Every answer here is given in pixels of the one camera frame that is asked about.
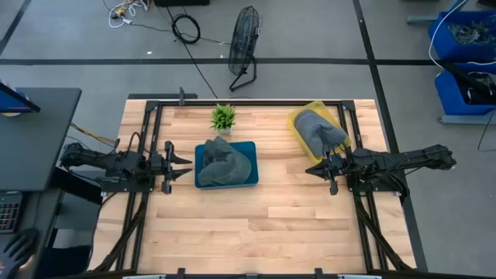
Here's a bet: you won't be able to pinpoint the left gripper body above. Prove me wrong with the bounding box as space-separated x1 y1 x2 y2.
150 140 174 195

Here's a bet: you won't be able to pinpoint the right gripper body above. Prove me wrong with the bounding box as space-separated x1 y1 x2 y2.
327 149 353 196

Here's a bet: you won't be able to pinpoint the grey cap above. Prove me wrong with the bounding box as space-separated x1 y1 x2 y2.
293 108 330 136
308 122 349 157

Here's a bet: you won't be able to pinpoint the dark green cap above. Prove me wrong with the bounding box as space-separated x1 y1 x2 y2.
202 135 236 167

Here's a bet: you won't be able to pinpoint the grey cloth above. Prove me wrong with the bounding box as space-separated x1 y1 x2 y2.
196 149 253 188

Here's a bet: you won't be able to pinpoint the yellow plastic bin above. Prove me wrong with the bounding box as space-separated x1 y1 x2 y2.
286 99 353 167

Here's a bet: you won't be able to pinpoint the small potted green plant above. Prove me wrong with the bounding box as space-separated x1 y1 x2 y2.
209 103 238 136

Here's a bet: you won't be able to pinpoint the blue plastic tray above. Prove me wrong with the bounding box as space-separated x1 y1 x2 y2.
194 140 260 191

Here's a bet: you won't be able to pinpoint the blue floor storage bin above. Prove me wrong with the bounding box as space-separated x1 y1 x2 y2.
427 10 496 64
433 64 496 117

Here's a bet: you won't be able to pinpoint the blue storage bins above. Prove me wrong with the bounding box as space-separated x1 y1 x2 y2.
406 0 496 126

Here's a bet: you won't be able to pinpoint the black side desk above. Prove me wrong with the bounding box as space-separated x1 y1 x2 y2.
0 87 83 194

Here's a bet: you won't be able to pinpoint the black floor fan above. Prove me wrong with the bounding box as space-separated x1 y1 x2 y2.
227 5 262 93

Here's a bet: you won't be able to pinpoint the dark seat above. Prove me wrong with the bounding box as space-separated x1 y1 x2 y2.
36 243 93 279

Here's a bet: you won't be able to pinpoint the black floor box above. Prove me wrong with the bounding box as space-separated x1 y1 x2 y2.
153 0 210 8

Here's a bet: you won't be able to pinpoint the black keyboard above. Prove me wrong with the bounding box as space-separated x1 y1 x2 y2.
0 191 23 235

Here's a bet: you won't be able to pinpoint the tilted blue screen monitor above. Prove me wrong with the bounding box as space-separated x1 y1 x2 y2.
0 80 42 117

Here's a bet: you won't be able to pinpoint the black glove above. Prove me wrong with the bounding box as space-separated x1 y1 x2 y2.
0 227 40 279

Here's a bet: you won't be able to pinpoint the yellow cable bundle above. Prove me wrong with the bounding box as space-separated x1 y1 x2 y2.
69 122 117 147

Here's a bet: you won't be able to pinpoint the long black floor cable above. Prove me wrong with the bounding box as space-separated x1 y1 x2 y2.
166 6 219 100

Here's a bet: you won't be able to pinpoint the black aluminium table frame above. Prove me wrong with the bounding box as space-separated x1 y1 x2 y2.
92 98 414 274

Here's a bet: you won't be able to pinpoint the coiled black cable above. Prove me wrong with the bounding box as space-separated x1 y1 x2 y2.
171 14 202 45

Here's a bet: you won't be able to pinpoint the white cable bundle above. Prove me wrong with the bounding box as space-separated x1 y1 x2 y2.
107 0 150 29

